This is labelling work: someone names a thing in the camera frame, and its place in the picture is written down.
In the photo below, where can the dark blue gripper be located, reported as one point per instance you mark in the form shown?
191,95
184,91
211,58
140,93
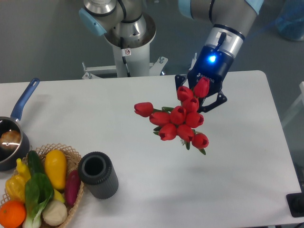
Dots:
212,64

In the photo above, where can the red tulip bouquet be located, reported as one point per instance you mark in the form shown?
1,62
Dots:
181,120

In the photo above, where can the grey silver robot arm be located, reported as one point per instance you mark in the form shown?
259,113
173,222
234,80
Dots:
231,19

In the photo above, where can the blue plastic bag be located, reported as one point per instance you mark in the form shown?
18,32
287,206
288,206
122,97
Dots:
290,21

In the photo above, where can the dark grey ribbed vase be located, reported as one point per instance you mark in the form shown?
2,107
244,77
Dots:
96,171

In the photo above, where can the black device at edge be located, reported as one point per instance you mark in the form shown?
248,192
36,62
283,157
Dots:
296,204

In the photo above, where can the purple eggplant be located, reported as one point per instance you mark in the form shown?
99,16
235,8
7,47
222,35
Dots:
72,187

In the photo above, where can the yellow squash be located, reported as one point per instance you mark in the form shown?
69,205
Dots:
56,169

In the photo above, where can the yellow banana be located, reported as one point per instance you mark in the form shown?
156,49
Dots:
58,196

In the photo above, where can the dark green cucumber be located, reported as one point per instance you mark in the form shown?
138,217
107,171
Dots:
34,163

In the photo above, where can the green bok choy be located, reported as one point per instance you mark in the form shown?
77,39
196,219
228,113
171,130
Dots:
38,192

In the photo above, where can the beige garlic bulb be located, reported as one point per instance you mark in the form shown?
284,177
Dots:
55,213

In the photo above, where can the brown bread bun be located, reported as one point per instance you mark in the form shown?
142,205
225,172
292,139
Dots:
10,140

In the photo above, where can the small yellow gourd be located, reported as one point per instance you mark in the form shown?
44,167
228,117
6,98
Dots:
23,169

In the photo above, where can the yellow bell pepper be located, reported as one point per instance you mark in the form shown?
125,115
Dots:
15,187

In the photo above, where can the orange fruit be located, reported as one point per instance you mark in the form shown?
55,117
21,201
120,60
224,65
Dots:
12,214

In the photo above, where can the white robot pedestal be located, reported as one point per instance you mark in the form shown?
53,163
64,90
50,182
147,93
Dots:
131,48

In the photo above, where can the blue handled saucepan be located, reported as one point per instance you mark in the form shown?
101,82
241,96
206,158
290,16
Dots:
8,158

